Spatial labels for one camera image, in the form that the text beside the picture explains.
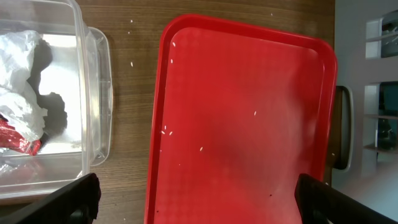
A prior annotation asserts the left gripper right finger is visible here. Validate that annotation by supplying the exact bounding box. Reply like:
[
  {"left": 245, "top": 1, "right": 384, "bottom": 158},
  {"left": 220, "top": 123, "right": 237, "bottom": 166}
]
[{"left": 295, "top": 174, "right": 397, "bottom": 224}]

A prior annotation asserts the white tissue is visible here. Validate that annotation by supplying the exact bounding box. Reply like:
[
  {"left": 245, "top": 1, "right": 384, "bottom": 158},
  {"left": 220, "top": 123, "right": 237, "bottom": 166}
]
[{"left": 1, "top": 30, "right": 47, "bottom": 142}]

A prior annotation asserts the clear plastic bin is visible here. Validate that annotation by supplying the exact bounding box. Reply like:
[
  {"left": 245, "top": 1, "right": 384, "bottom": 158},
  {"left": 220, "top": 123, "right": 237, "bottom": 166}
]
[{"left": 1, "top": 0, "right": 113, "bottom": 200}]

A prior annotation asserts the red snack wrapper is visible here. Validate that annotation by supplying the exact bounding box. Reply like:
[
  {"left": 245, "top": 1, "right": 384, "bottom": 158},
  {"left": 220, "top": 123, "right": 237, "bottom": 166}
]
[{"left": 1, "top": 116, "right": 41, "bottom": 156}]

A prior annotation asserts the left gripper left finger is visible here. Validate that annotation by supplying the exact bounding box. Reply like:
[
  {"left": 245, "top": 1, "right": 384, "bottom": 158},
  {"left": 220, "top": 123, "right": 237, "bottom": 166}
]
[{"left": 1, "top": 173, "right": 101, "bottom": 224}]

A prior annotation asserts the red plastic tray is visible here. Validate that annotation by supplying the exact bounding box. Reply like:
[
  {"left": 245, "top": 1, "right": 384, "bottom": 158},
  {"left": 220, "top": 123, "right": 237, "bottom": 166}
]
[{"left": 144, "top": 14, "right": 337, "bottom": 223}]

